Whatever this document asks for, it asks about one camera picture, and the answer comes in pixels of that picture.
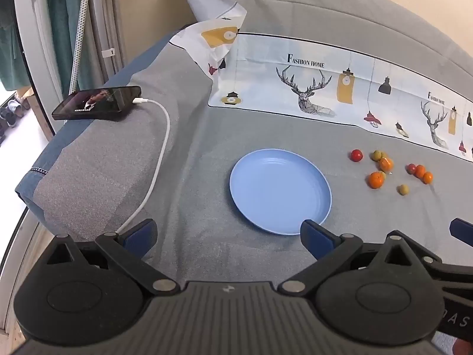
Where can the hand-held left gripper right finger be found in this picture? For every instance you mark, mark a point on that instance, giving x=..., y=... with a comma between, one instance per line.
x=314, y=237

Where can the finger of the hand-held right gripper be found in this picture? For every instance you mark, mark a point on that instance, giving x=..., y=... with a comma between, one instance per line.
x=452, y=271
x=462, y=228

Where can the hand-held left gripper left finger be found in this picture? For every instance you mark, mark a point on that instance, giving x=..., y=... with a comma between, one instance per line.
x=142, y=233

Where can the blue plate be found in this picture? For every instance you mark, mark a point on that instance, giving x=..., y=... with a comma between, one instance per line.
x=277, y=188

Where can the large red tomato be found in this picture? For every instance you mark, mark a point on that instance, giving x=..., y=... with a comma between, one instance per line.
x=410, y=168

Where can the small red tomato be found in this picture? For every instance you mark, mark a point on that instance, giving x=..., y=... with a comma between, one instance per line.
x=356, y=155

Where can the plastic-wrapped tangerine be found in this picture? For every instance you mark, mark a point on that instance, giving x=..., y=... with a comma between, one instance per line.
x=386, y=164

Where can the grey bed cover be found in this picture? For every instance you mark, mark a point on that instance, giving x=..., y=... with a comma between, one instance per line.
x=207, y=148

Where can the black smartphone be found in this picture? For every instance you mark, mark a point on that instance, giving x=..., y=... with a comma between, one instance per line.
x=96, y=102

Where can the deer printed cloth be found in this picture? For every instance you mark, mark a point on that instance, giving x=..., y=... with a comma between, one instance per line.
x=258, y=74

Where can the dark shoe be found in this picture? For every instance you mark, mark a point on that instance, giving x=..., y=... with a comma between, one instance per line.
x=6, y=119

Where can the light grey shoe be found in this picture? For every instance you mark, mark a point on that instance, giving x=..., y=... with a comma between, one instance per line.
x=16, y=105

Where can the grey curtain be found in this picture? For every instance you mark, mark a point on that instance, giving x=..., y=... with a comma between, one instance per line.
x=118, y=14

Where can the white door frame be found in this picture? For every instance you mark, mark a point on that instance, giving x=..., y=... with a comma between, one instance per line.
x=37, y=44

